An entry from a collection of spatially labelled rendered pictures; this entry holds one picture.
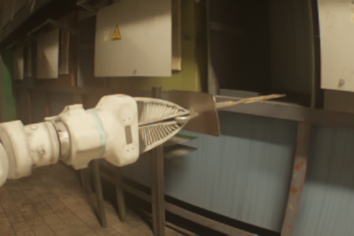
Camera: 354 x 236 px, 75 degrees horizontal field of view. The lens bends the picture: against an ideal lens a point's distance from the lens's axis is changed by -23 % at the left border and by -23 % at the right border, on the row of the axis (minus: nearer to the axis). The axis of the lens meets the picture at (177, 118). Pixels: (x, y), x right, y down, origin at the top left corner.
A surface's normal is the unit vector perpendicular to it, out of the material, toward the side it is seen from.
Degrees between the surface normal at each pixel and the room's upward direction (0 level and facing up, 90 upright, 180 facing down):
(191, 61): 90
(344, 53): 90
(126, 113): 89
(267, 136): 90
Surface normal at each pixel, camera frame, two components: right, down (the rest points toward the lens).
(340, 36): -0.69, 0.13
